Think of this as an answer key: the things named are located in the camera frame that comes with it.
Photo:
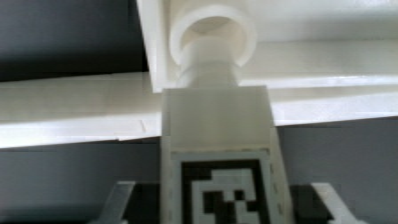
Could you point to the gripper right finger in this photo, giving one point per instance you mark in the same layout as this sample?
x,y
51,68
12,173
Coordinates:
x,y
335,206

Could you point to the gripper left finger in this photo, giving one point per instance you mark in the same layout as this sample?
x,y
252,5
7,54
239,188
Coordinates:
x,y
115,203

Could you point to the white table leg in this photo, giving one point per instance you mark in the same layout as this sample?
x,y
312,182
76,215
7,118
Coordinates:
x,y
222,184

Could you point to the white square table top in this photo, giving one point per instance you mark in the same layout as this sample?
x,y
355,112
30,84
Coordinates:
x,y
309,43

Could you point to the white U-shaped fence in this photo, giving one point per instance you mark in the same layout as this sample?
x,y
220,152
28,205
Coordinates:
x,y
99,108

